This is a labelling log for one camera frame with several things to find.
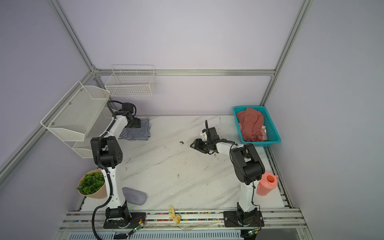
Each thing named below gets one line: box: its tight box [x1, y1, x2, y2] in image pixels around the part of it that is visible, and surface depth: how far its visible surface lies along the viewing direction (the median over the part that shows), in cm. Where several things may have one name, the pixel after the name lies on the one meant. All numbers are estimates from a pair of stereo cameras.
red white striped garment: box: [259, 125, 268, 142], surface depth 107 cm
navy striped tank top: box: [118, 118, 151, 141], surface depth 106 cm
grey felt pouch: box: [122, 187, 147, 206], surface depth 80 cm
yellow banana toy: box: [168, 205, 182, 225], surface depth 76 cm
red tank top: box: [236, 107, 264, 142], surface depth 110 cm
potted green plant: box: [76, 169, 108, 199], surface depth 76 cm
